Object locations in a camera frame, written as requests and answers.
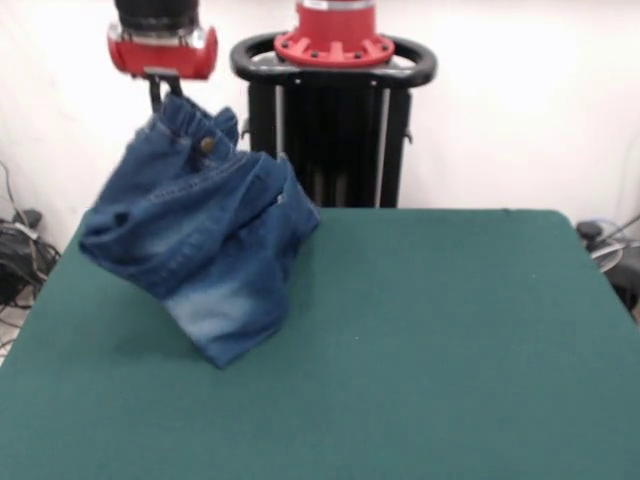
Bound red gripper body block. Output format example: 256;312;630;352
105;25;219;82

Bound blue denim jeans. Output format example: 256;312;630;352
79;94;322;370

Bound dark green table cloth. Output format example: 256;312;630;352
0;207;640;480

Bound black office chair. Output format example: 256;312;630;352
575;219;640;324

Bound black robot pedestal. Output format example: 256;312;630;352
229;32;440;209

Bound black cable tangle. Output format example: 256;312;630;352
0;159;62;314

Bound light blue cable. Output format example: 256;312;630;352
588;215;631;236

